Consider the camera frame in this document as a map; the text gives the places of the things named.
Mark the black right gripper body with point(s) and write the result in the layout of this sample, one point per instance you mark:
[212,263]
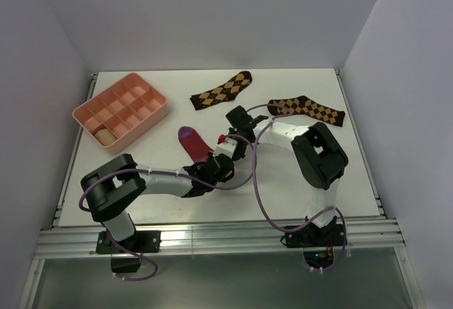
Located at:
[241,150]

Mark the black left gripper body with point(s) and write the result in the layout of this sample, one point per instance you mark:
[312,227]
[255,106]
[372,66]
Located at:
[223,180]

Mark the maroon purple orange-toe sock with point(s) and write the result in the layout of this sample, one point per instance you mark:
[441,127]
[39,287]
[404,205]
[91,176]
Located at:
[194,145]

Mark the tan maroon purple-striped sock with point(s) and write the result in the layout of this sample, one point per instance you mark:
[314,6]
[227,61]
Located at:
[105,137]

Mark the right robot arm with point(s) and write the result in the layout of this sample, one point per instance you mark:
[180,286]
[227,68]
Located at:
[320,157]

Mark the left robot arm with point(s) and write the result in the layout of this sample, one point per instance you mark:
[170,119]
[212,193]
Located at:
[111,188]

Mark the brown argyle sock left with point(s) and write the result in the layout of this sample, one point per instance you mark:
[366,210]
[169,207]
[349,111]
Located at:
[224,93]

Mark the brown argyle sock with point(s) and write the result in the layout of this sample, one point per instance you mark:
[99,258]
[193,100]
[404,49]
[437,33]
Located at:
[224,93]
[302,105]

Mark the brown argyle sock right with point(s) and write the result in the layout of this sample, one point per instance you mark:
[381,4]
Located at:
[302,105]

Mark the pink divided organizer tray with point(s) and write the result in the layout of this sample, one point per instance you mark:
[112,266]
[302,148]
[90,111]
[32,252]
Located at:
[128,108]

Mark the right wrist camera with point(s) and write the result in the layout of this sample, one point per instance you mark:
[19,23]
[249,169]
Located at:
[241,121]

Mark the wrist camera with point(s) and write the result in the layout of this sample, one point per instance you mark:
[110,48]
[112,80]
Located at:
[225,146]
[241,121]

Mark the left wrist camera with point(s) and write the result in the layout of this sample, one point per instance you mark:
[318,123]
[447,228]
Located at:
[225,146]

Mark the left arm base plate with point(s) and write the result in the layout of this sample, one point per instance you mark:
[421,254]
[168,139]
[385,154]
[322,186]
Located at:
[140,242]

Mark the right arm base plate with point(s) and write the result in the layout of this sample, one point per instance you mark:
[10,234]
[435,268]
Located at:
[312,236]

